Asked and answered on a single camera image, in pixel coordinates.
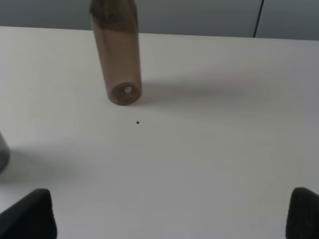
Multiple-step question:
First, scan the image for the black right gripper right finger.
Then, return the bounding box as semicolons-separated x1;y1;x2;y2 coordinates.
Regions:
285;187;319;239

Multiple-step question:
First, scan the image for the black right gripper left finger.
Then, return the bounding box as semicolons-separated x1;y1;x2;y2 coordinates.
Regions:
0;189;57;239

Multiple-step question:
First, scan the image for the brown translucent plastic bottle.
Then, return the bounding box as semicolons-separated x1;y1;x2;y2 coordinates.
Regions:
90;0;142;106

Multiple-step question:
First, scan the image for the grey translucent plastic cup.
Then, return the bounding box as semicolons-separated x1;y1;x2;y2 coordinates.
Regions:
0;134;10;173

